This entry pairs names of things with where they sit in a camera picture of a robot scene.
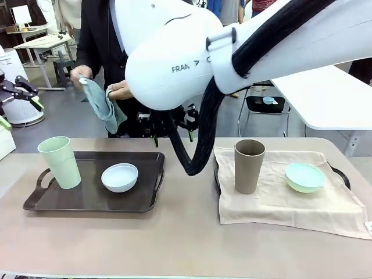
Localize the brown plastic tray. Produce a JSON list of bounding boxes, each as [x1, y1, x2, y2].
[[22, 151, 166, 214]]

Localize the person's right hand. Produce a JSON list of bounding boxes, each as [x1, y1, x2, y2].
[[70, 65, 95, 88]]

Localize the white desk with metal legs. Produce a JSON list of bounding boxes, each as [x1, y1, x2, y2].
[[13, 34, 77, 91]]

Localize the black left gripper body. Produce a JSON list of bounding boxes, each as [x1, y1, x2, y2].
[[0, 69, 17, 116]]

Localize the person in dark jacket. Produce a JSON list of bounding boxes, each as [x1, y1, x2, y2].
[[75, 0, 152, 139]]

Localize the beige cloth mat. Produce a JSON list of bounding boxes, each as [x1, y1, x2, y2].
[[213, 145, 372, 241]]

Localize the black right arm cable sleeve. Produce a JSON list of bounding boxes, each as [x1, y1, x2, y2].
[[168, 0, 339, 177]]

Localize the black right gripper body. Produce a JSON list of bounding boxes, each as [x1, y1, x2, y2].
[[136, 103, 201, 138]]

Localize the white board on stand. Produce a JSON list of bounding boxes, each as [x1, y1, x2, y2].
[[9, 5, 33, 31]]

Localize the person's left hand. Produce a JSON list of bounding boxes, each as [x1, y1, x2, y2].
[[106, 80, 136, 102]]

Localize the white bowl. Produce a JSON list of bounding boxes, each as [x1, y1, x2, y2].
[[101, 163, 139, 194]]

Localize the black plastic tray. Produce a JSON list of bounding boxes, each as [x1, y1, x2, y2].
[[214, 162, 352, 192]]

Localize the black stool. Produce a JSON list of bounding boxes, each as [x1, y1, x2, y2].
[[52, 50, 75, 88]]

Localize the pale green tall cup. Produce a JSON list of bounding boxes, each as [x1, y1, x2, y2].
[[37, 135, 82, 191]]

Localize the wooden desk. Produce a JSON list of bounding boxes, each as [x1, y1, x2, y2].
[[5, 24, 49, 44]]

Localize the pale green bowl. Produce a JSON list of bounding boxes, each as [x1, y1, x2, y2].
[[284, 162, 326, 194]]

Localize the black seat metal chair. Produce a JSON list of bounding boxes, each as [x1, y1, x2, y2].
[[237, 95, 292, 138]]

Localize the teal cloth mat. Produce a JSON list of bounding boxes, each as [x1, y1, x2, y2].
[[78, 74, 128, 135]]

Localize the white box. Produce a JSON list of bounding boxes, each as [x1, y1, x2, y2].
[[0, 124, 17, 161]]

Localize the brown tall cup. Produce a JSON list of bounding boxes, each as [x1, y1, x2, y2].
[[234, 139, 267, 195]]

